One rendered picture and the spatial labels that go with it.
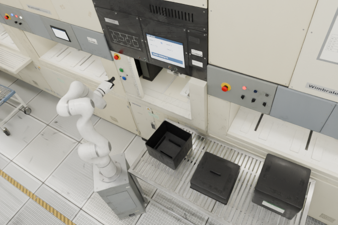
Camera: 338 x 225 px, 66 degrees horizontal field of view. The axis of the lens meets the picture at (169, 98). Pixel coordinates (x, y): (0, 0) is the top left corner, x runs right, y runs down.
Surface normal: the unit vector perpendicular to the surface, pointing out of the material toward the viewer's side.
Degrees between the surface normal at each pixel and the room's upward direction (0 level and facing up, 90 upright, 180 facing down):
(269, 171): 0
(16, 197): 0
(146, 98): 0
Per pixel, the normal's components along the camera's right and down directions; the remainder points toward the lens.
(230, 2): -0.51, 0.69
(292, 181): -0.11, -0.65
